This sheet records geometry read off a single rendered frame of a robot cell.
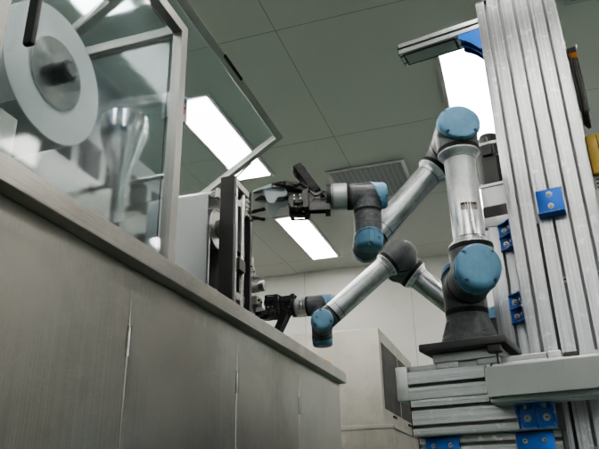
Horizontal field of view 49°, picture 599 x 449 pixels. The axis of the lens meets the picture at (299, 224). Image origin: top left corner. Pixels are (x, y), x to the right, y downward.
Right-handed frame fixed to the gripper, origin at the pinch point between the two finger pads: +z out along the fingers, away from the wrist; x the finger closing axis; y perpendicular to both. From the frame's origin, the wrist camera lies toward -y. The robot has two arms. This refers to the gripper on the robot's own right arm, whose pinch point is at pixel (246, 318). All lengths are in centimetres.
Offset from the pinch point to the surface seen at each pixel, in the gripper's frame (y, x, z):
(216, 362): -34, 87, -29
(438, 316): 105, -444, -29
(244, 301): -4.2, 35.2, -13.8
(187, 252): 13.2, 41.3, 4.5
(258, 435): -48, 61, -29
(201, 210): 27.8, 41.3, -0.2
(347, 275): 161, -444, 65
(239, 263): 6.1, 43.5, -15.3
